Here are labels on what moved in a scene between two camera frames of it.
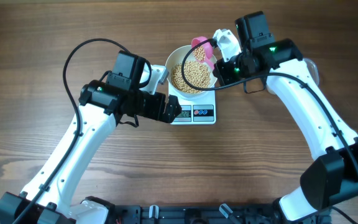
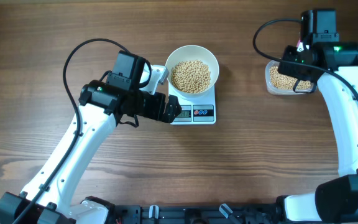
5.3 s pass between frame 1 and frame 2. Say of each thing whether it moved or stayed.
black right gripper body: moved
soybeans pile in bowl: stayed
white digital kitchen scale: stayed
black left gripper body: stayed
